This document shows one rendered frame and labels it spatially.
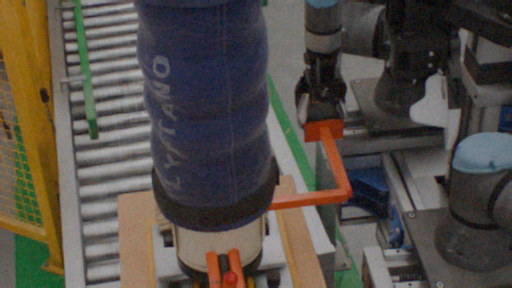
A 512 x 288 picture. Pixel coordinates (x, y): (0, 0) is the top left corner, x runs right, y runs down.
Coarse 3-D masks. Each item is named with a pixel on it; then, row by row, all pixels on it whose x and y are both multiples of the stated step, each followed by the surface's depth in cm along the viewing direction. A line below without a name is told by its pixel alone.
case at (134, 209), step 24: (144, 192) 197; (288, 192) 194; (120, 216) 191; (144, 216) 190; (288, 216) 187; (120, 240) 185; (144, 240) 184; (120, 264) 179; (144, 264) 178; (312, 264) 175
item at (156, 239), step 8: (144, 224) 186; (152, 224) 184; (152, 232) 182; (160, 232) 182; (168, 232) 182; (152, 240) 181; (160, 240) 180; (168, 240) 176; (152, 248) 179; (152, 256) 177; (152, 264) 175; (152, 272) 173; (152, 280) 172; (176, 280) 170; (184, 280) 170; (192, 280) 171
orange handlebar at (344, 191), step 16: (320, 128) 188; (336, 160) 178; (336, 176) 175; (304, 192) 171; (320, 192) 171; (336, 192) 170; (272, 208) 170; (288, 208) 170; (208, 256) 159; (208, 272) 156; (240, 272) 155
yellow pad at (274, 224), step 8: (272, 216) 183; (280, 216) 184; (272, 224) 181; (280, 224) 182; (272, 232) 180; (280, 232) 180; (288, 240) 179; (288, 248) 176; (288, 256) 174; (288, 264) 173; (256, 272) 171; (264, 272) 171; (272, 272) 167; (280, 272) 170; (288, 272) 170; (248, 280) 170; (256, 280) 169; (264, 280) 169; (272, 280) 166; (280, 280) 167; (288, 280) 168; (296, 280) 169
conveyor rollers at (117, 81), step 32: (64, 0) 369; (96, 0) 363; (128, 0) 365; (96, 32) 342; (128, 32) 343; (96, 64) 321; (128, 64) 321; (96, 96) 306; (128, 96) 308; (128, 128) 287; (96, 160) 277; (96, 192) 263; (128, 192) 264; (96, 224) 249; (96, 256) 241
